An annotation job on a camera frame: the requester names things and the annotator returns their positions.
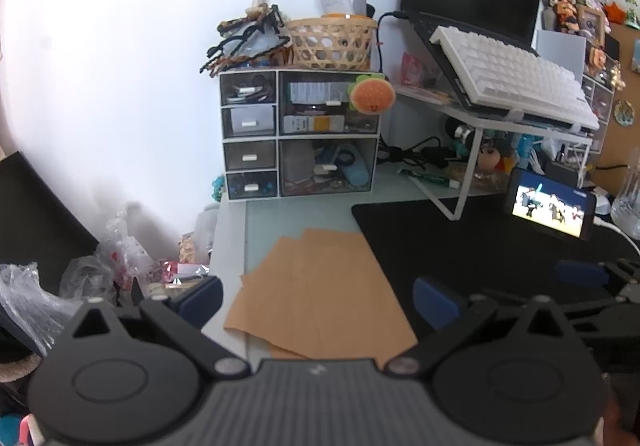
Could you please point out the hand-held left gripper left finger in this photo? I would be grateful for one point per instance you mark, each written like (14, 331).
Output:
(197, 303)

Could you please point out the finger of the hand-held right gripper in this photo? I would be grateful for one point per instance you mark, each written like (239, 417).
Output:
(580, 274)
(610, 310)

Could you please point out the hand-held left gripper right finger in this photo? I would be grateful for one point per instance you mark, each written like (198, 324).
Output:
(435, 303)

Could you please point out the white charger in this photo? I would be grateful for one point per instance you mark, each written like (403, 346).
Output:
(297, 162)

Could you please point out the large clear drawer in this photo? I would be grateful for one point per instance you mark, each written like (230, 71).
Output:
(325, 168)

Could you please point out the small drawer with blue items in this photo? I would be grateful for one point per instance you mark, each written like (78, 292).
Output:
(251, 186)

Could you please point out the small clear empty drawer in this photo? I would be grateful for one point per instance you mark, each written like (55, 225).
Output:
(249, 155)
(248, 120)

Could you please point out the clear side drawer unit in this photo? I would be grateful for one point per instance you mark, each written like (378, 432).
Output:
(600, 103)

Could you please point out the white drawer organizer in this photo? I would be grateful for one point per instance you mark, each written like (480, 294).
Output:
(277, 138)

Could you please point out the large drawer with boxes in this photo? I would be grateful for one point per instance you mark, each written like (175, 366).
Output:
(320, 111)

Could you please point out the black desk mat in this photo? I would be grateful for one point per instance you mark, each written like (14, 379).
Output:
(475, 246)

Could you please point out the smartphone showing video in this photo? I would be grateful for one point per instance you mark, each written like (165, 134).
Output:
(550, 206)

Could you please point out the clear glass vase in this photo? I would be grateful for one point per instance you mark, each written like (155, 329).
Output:
(627, 201)

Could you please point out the crumpled plastic bag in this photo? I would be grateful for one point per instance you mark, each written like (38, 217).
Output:
(120, 256)

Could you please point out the small black box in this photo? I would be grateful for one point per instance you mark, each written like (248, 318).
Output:
(562, 172)

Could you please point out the white laptop stand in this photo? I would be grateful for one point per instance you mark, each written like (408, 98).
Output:
(465, 196)

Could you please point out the teal hair clip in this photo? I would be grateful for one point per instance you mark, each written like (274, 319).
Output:
(218, 187)

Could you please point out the green tube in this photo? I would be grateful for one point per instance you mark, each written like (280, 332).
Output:
(430, 177)

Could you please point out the cork board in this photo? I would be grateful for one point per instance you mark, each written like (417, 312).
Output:
(622, 146)

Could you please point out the mouse plush toy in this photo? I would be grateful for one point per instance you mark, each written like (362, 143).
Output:
(492, 158)

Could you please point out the orange and blue case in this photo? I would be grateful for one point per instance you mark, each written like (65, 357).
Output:
(357, 172)

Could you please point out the round decorated badge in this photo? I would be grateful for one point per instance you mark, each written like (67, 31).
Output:
(625, 111)

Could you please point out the black panel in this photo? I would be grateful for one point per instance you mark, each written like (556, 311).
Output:
(40, 216)

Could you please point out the white keyboard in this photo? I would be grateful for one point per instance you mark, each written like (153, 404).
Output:
(520, 76)

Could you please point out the burger plush toy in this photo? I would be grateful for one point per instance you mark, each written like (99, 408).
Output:
(372, 95)

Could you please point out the pale grey board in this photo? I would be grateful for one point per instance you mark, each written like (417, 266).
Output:
(560, 51)

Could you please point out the pink snack packet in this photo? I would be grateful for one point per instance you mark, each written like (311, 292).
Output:
(416, 70)

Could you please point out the shelf of small figurines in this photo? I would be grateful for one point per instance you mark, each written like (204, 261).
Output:
(585, 8)

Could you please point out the pile of hair claw clips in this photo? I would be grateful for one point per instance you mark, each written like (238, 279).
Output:
(247, 38)

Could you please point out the woven bamboo basket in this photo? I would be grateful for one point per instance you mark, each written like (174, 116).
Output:
(330, 43)

